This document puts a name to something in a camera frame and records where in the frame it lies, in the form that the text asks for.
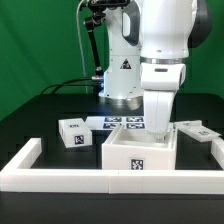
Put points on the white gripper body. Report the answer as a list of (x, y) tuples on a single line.
[(157, 111)]

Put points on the white cabinet door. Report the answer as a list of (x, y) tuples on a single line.
[(196, 130)]

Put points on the white cabinet body box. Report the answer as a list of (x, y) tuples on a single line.
[(136, 149)]

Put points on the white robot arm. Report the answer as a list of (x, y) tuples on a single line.
[(148, 43)]

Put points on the white cabinet top block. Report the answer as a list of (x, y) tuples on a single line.
[(75, 133)]

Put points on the white U-shaped fence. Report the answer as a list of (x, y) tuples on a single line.
[(19, 176)]

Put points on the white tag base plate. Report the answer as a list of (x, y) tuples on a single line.
[(110, 122)]

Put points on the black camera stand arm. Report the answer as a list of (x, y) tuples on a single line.
[(98, 8)]

